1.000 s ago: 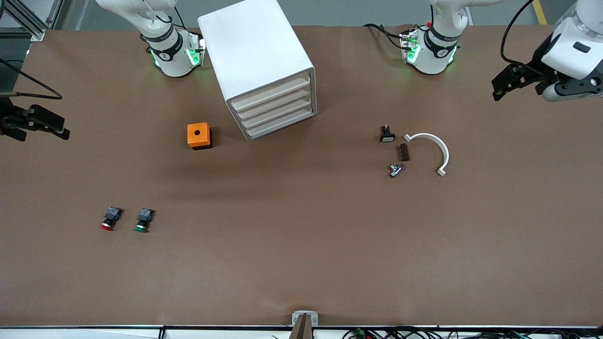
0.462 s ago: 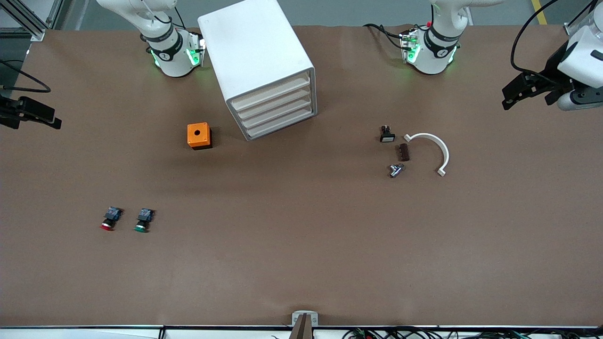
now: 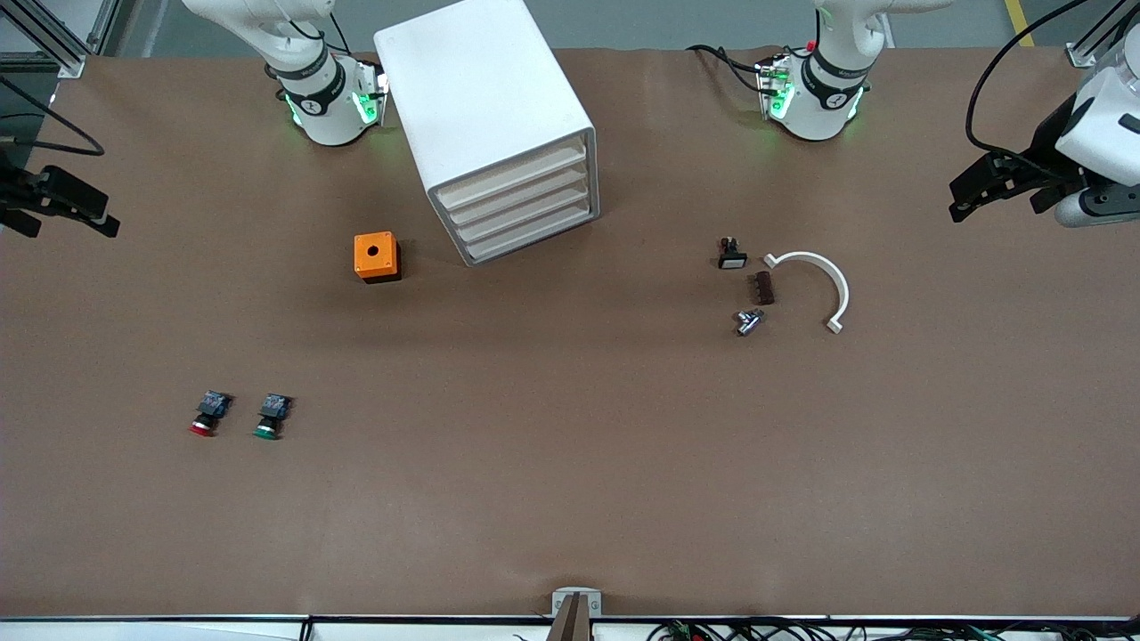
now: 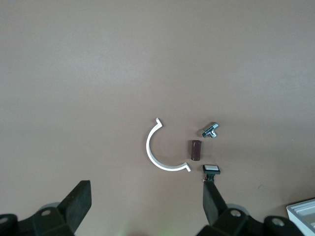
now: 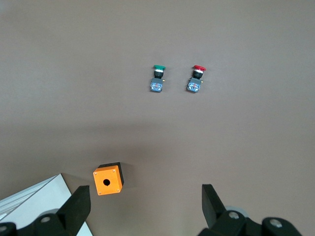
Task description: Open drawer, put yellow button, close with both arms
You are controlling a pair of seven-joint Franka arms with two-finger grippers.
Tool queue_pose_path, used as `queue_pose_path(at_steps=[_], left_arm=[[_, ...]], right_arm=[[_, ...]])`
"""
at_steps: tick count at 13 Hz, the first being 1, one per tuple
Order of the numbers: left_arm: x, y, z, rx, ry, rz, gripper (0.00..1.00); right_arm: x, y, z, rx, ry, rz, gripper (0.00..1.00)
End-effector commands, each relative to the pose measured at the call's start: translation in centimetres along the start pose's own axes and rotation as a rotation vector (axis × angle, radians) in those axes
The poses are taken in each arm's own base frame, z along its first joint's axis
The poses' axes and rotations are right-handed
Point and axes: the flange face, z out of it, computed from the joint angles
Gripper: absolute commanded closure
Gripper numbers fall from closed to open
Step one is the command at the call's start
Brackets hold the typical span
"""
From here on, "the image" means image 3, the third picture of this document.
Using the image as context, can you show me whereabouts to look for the brown table cover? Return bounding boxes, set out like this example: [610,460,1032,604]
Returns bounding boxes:
[0,46,1140,620]

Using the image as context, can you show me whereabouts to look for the white frame rail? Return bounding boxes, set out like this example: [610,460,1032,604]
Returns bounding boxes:
[0,621,308,641]

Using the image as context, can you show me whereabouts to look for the yellow floor tape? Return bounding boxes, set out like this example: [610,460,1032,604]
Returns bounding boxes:
[1005,0,1037,48]

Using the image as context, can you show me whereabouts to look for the grey metal bracket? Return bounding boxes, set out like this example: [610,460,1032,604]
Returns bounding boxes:
[552,588,603,620]

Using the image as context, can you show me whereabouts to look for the black arm base cable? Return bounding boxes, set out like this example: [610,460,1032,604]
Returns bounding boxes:
[686,43,767,94]

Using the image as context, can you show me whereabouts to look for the red push button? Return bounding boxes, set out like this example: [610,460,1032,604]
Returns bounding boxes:
[189,390,234,438]

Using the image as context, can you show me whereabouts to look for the aluminium profile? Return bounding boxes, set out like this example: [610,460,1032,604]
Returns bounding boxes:
[0,0,90,79]
[1064,0,1140,70]

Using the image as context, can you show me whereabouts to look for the orange button box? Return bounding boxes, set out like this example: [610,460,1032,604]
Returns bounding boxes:
[354,231,402,284]

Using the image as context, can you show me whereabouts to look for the green push button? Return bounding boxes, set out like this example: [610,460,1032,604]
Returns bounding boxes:
[253,394,293,441]

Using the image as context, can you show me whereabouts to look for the white half ring clamp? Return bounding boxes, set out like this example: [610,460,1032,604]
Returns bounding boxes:
[762,251,851,335]

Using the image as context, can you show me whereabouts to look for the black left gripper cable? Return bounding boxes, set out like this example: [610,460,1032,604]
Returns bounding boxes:
[965,0,1098,161]

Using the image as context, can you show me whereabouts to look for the black cable bundle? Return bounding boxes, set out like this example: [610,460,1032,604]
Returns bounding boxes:
[646,617,1140,641]

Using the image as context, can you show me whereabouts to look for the brown post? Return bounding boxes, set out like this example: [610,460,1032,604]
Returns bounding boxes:
[548,595,593,641]

